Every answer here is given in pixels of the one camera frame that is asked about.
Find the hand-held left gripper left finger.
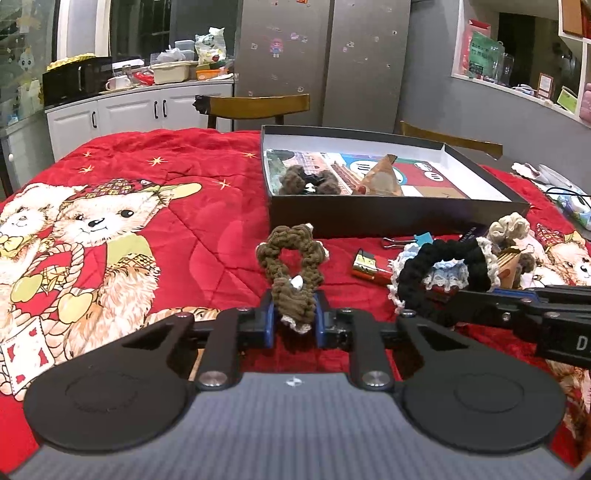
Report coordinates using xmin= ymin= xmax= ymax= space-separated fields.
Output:
xmin=121 ymin=291 xmax=276 ymax=391

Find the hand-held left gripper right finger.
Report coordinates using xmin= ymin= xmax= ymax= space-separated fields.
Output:
xmin=317 ymin=291 xmax=469 ymax=391

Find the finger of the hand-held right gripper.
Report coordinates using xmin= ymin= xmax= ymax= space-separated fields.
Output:
xmin=444 ymin=289 xmax=551 ymax=332
xmin=521 ymin=284 xmax=591 ymax=305

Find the brown scrunchie with white trim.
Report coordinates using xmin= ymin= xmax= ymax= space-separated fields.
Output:
xmin=256 ymin=223 xmax=329 ymax=334

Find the blue lace scrunchie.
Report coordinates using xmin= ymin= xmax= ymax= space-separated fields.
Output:
xmin=387 ymin=244 xmax=465 ymax=298

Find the black scrunchie with white trim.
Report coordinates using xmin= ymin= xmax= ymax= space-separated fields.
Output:
xmin=396 ymin=237 xmax=502 ymax=311

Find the blue binder clip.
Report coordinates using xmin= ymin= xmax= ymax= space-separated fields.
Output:
xmin=381 ymin=233 xmax=435 ymax=250

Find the black cardboard box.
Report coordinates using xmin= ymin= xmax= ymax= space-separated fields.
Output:
xmin=260 ymin=124 xmax=531 ymax=239

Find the brown paper packet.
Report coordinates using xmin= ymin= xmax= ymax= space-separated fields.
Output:
xmin=495 ymin=247 xmax=536 ymax=290

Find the small red packet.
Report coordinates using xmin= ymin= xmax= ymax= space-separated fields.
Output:
xmin=350 ymin=248 xmax=394 ymax=285

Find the beige scrunchie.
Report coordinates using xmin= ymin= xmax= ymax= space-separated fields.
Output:
xmin=488 ymin=212 xmax=533 ymax=251

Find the tissue packet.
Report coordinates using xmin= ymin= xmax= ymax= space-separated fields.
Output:
xmin=556 ymin=193 xmax=591 ymax=227

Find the white plate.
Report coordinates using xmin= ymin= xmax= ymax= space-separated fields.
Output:
xmin=537 ymin=163 xmax=579 ymax=186

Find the red bear printed blanket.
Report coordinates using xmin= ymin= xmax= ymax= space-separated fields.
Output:
xmin=0 ymin=127 xmax=591 ymax=468

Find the dark brown scrunchie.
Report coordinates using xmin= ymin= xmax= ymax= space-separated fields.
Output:
xmin=278 ymin=165 xmax=343 ymax=197

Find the brown snack packet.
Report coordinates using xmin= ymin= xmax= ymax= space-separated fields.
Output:
xmin=356 ymin=154 xmax=404 ymax=197

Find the wooden chair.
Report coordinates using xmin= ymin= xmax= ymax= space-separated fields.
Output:
xmin=399 ymin=120 xmax=504 ymax=160
xmin=193 ymin=93 xmax=311 ymax=131

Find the green card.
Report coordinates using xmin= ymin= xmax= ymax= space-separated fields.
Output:
xmin=556 ymin=87 xmax=578 ymax=113

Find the clear glass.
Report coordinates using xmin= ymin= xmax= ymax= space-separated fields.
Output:
xmin=498 ymin=52 xmax=516 ymax=86

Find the green paper bag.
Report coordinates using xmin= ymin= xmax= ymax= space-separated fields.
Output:
xmin=468 ymin=39 xmax=505 ymax=80

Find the white kitchen cabinet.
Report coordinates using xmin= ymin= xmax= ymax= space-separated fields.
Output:
xmin=44 ymin=80 xmax=236 ymax=163

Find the silver refrigerator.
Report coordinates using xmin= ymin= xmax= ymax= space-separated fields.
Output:
xmin=233 ymin=0 xmax=413 ymax=136

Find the red paper bag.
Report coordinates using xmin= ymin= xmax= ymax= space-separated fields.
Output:
xmin=461 ymin=19 xmax=493 ymax=77

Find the beige plastic basin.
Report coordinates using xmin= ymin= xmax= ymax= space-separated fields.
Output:
xmin=151 ymin=60 xmax=193 ymax=85

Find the green white snack bag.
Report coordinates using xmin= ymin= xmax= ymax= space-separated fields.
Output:
xmin=193 ymin=26 xmax=227 ymax=66

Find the black microwave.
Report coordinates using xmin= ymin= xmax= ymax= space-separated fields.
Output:
xmin=42 ymin=56 xmax=114 ymax=106

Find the black cable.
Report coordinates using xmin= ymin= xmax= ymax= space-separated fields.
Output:
xmin=544 ymin=184 xmax=591 ymax=205

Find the white wall shelf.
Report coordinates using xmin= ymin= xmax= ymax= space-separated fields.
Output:
xmin=450 ymin=0 xmax=591 ymax=136

